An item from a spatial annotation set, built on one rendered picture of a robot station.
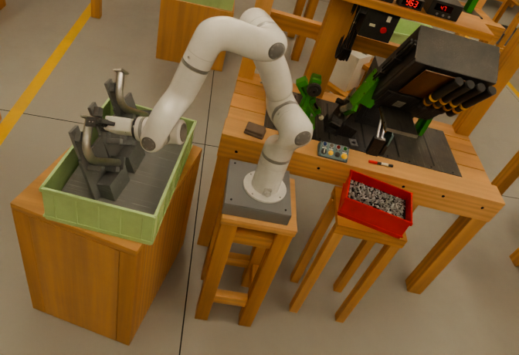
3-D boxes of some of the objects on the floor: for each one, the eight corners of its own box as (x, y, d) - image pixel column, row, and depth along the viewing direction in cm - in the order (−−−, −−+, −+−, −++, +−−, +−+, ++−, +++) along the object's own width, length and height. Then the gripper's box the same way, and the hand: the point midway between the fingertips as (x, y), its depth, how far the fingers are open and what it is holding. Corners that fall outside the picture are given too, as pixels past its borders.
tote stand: (128, 346, 206) (136, 251, 155) (32, 308, 208) (9, 203, 157) (183, 243, 258) (202, 147, 207) (105, 214, 260) (106, 112, 209)
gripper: (126, 134, 131) (76, 130, 134) (150, 143, 148) (105, 140, 151) (130, 111, 132) (80, 107, 135) (153, 123, 149) (108, 120, 152)
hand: (96, 124), depth 143 cm, fingers open, 8 cm apart
